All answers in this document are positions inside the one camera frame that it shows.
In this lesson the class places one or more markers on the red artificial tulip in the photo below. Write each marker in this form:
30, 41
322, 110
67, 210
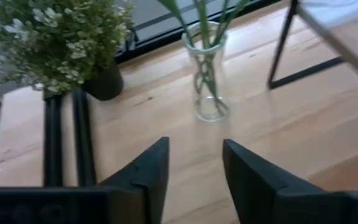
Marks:
179, 15

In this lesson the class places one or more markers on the potted plant with white flowers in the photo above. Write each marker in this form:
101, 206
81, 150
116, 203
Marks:
57, 40

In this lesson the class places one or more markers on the black aluminium table frame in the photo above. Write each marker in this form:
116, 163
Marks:
53, 140

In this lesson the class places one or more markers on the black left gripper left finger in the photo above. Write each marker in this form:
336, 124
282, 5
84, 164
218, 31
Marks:
145, 186

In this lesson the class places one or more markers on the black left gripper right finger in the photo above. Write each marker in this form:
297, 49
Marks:
253, 186

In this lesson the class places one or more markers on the pink artificial tulip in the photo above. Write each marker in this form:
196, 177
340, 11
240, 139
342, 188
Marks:
225, 18

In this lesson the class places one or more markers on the orange artificial tulip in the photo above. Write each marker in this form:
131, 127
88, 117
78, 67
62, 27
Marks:
238, 6

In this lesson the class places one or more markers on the clear glass vase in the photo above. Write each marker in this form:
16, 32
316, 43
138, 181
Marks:
210, 109

